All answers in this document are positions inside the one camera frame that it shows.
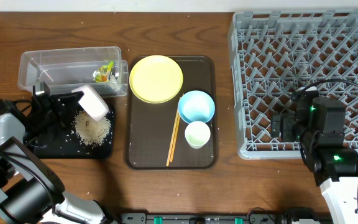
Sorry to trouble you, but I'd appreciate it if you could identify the white green cup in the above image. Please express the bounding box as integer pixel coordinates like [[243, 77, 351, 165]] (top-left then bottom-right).
[[185, 121, 211, 149]]

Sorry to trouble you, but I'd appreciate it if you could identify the pile of rice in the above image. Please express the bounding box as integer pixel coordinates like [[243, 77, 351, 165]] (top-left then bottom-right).
[[73, 110, 111, 147]]

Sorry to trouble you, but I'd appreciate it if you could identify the wooden chopstick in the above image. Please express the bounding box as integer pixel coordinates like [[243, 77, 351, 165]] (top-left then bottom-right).
[[168, 111, 180, 164], [166, 106, 180, 167]]

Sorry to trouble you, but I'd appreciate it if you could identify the pink bowl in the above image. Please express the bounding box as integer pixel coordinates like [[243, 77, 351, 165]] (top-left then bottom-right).
[[71, 85, 109, 122]]

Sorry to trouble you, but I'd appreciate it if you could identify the white tissue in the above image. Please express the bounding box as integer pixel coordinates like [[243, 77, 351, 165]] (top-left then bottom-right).
[[109, 72, 122, 91]]

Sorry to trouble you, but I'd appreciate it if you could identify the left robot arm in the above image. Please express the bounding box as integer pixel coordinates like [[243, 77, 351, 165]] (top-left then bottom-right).
[[0, 91, 122, 223]]

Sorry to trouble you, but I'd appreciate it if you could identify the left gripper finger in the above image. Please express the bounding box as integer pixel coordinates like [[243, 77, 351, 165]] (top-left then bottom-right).
[[56, 91, 84, 108], [61, 109, 79, 129]]

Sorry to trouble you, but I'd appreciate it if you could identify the dark brown serving tray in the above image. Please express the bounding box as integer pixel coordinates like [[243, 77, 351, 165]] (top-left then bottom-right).
[[125, 55, 218, 170]]

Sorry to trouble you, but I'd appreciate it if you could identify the black waste tray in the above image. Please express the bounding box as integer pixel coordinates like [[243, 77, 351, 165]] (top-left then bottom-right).
[[25, 105, 115, 159]]

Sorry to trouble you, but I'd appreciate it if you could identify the grey dishwasher rack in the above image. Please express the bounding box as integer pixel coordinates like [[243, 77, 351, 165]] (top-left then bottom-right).
[[227, 8, 358, 160]]

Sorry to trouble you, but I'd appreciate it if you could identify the yellow plate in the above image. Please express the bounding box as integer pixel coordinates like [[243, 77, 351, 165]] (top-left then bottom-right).
[[129, 55, 184, 103]]

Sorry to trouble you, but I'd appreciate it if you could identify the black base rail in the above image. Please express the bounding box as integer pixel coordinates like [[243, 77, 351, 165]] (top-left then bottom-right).
[[119, 212, 332, 224]]

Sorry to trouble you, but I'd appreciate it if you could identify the blue bowl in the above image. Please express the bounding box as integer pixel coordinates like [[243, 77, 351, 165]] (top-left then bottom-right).
[[178, 90, 216, 124]]

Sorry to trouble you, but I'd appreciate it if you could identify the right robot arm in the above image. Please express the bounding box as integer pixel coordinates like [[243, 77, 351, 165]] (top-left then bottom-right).
[[271, 96, 358, 223]]

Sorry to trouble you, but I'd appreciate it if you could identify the clear plastic bin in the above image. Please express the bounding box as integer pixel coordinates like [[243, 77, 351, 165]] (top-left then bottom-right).
[[17, 46, 129, 97]]

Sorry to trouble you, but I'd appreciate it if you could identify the green orange snack wrapper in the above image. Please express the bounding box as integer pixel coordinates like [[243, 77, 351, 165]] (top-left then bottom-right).
[[93, 61, 114, 83]]

